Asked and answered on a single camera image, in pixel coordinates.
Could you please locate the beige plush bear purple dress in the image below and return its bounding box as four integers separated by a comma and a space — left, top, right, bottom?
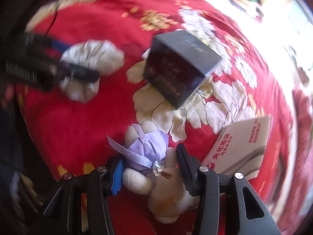
107, 121, 200, 224

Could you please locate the red floral bed cover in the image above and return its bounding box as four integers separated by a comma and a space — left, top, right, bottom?
15, 0, 294, 235

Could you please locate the dark grey square box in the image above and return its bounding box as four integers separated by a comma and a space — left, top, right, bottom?
143, 30, 222, 109

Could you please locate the red flat gift box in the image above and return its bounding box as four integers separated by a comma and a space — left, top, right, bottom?
201, 116, 271, 179

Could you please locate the white floral fabric cloth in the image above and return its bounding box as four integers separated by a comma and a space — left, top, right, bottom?
59, 40, 125, 103

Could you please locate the pink quilted duvet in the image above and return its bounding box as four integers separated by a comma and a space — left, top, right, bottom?
277, 88, 312, 234

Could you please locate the black cable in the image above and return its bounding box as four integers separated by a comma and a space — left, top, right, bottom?
45, 0, 62, 36

